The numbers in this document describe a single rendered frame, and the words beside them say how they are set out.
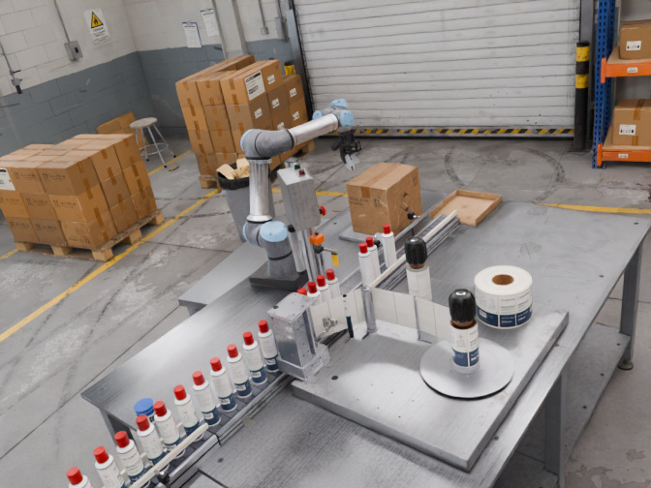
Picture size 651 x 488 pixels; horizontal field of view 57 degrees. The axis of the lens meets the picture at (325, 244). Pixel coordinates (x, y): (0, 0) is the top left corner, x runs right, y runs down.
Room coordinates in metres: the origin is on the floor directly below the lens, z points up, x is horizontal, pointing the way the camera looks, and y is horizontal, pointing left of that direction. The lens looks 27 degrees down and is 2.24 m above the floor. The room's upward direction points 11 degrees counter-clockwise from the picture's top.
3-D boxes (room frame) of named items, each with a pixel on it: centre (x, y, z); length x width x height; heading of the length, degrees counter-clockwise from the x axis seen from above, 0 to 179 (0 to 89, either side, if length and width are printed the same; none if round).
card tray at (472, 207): (2.83, -0.76, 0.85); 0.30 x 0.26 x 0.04; 137
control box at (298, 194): (2.08, 0.06, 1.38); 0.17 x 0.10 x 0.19; 12
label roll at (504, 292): (1.83, -0.61, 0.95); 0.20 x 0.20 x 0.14
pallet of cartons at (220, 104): (6.49, 0.56, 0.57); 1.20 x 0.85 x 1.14; 149
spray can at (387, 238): (2.31, -0.27, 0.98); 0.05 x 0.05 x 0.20
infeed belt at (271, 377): (2.10, -0.07, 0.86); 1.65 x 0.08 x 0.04; 137
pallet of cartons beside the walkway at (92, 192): (5.42, 2.21, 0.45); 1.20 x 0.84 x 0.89; 59
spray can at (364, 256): (2.18, -0.15, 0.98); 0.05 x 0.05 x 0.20
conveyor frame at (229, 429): (2.10, -0.07, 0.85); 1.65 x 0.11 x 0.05; 137
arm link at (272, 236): (2.46, 0.22, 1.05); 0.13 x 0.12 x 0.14; 34
